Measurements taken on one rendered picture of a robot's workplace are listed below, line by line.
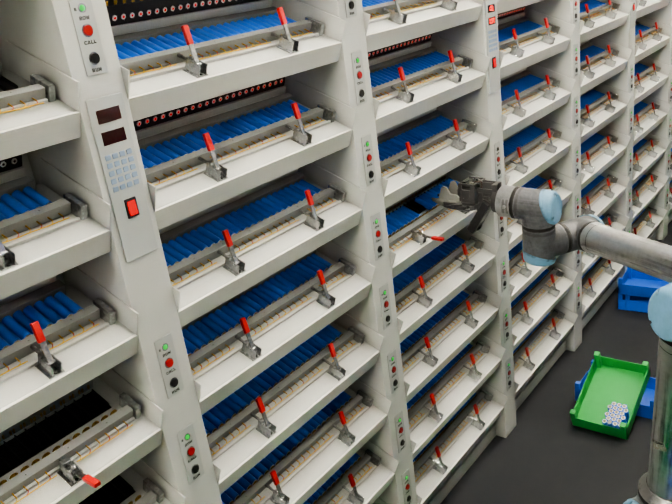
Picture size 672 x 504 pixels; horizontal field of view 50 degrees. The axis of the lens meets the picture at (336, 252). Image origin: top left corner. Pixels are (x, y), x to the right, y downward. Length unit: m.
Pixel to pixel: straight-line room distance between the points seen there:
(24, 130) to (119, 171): 0.17
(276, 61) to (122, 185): 0.45
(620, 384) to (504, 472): 0.61
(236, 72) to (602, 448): 1.95
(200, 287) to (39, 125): 0.46
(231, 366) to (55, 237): 0.50
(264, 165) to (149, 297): 0.38
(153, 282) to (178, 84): 0.36
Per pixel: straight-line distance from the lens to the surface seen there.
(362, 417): 2.04
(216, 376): 1.55
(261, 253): 1.58
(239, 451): 1.66
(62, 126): 1.23
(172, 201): 1.37
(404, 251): 2.03
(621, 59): 3.63
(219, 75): 1.43
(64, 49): 1.23
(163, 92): 1.34
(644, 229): 4.34
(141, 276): 1.33
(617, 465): 2.77
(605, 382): 3.04
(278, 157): 1.56
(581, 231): 2.13
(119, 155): 1.28
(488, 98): 2.35
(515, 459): 2.77
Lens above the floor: 1.70
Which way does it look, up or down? 21 degrees down
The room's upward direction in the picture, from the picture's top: 8 degrees counter-clockwise
